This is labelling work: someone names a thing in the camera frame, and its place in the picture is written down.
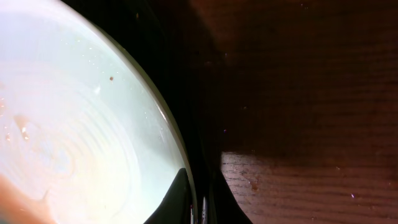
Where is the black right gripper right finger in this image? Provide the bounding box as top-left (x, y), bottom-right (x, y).
top-left (211, 170), bottom-right (252, 224)

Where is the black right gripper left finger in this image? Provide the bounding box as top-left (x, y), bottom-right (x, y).
top-left (144, 168), bottom-right (192, 224)

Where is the light green plate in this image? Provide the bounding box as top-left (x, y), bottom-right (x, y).
top-left (1, 1), bottom-right (189, 224)

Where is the black round tray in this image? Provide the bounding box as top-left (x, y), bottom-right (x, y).
top-left (65, 0), bottom-right (222, 224)

